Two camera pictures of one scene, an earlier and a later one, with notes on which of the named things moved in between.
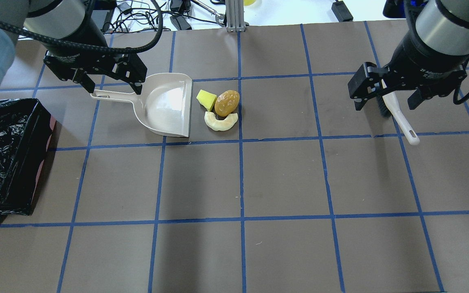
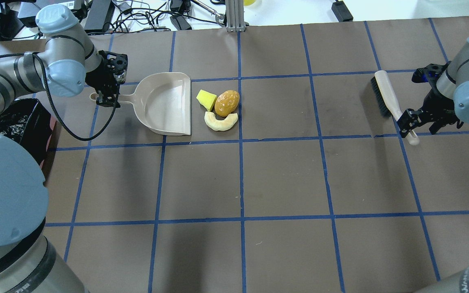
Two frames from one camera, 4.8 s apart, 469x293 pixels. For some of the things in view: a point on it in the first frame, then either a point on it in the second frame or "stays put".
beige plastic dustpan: x=164 y=105 stays put
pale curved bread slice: x=212 y=122 stays put
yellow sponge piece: x=206 y=99 stays put
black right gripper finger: x=359 y=103 to x=407 y=121
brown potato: x=226 y=103 stays put
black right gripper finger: x=415 y=97 to x=436 y=126
